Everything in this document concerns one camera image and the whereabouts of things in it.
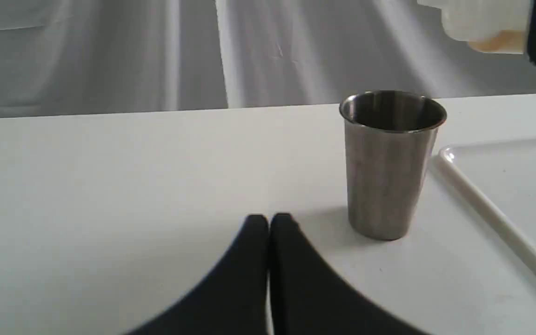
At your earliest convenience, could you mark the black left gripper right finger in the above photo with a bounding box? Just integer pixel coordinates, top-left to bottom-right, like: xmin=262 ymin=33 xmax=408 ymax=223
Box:
xmin=270 ymin=213 xmax=422 ymax=335

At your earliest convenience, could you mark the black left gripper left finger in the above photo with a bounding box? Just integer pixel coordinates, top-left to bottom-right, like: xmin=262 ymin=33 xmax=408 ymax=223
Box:
xmin=132 ymin=214 xmax=269 ymax=335

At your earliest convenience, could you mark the plastic squeeze bottle with oil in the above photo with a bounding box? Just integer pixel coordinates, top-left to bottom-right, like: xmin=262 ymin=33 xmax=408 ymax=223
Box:
xmin=417 ymin=0 xmax=533 ymax=55

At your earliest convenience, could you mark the stainless steel cup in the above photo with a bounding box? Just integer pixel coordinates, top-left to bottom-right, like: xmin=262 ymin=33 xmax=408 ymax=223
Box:
xmin=339 ymin=90 xmax=447 ymax=241

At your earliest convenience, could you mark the white plastic tray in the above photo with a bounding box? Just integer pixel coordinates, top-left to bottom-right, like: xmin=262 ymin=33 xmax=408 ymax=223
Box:
xmin=438 ymin=138 xmax=536 ymax=276

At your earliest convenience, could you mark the grey fabric backdrop curtain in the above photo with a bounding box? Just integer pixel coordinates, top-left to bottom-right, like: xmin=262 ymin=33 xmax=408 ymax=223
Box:
xmin=0 ymin=0 xmax=536 ymax=117

